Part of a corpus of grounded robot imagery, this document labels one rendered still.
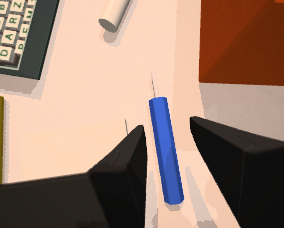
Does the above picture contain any grey keyboard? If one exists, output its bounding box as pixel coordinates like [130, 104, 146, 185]
[0, 0, 60, 80]

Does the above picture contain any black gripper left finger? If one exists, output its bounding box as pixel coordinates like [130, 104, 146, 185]
[0, 124, 148, 228]

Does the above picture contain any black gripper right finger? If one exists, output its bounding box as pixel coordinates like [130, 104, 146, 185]
[189, 116, 284, 228]

